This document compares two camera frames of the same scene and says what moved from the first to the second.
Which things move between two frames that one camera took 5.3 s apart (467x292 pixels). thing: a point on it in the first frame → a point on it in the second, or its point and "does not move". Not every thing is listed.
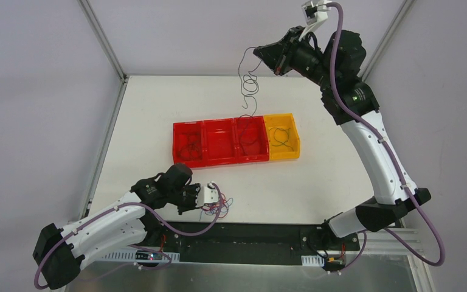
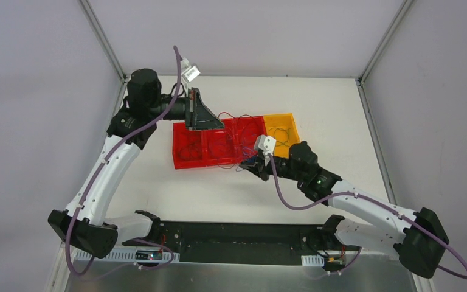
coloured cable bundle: [222, 209] → [247, 151]
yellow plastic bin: [283, 139] does not move
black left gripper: [195, 195] → [193, 108]
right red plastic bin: [252, 139] does not move
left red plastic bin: [188, 143] does not move
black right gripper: [286, 53] → [264, 167]
